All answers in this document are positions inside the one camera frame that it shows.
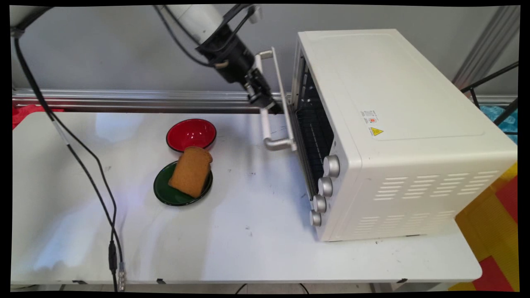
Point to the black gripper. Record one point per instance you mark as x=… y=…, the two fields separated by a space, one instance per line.
x=230 y=58

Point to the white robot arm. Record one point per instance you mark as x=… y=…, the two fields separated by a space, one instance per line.
x=194 y=20

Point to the red bowl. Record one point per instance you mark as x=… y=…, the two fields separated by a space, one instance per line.
x=191 y=133

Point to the silver oven knob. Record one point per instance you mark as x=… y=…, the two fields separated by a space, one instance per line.
x=326 y=186
x=332 y=166
x=316 y=218
x=320 y=203

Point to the brown bread slice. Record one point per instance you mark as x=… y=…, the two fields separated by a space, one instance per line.
x=190 y=170

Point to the yellow warning sticker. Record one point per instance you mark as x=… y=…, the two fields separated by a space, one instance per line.
x=376 y=131

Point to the dark green plate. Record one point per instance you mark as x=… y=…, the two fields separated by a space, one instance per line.
x=166 y=191

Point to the white toaster oven body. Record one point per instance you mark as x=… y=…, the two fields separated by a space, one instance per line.
x=414 y=124

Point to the red cloth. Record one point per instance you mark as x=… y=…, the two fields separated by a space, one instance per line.
x=29 y=114

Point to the blue plastic sheet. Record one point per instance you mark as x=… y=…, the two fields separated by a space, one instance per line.
x=507 y=122

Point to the yellow red foam mat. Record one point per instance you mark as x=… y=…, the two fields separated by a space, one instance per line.
x=492 y=231

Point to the aluminium rail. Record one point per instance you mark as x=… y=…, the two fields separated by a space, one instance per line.
x=145 y=99

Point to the aluminium post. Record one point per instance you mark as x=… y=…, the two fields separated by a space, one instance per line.
x=488 y=45

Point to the black metal frame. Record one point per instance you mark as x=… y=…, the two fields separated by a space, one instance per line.
x=503 y=111

